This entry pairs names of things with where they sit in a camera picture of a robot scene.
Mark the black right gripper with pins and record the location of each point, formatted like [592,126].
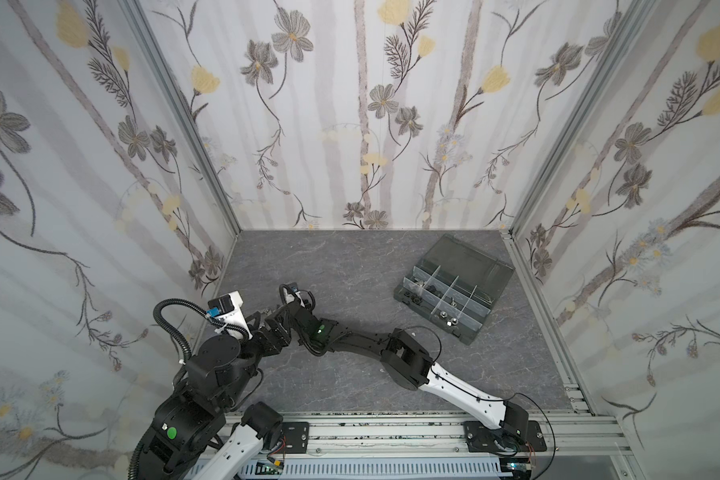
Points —
[294,308]

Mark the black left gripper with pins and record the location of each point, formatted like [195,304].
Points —
[272,346]

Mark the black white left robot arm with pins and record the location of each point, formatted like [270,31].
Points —
[209,383]

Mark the grey compartment organizer box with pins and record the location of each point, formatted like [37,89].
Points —
[455,286]

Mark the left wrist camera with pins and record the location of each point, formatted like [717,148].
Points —
[225,314]

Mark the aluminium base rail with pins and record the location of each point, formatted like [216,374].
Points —
[561,445]

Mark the white slotted cable duct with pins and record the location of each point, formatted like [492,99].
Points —
[378,468]

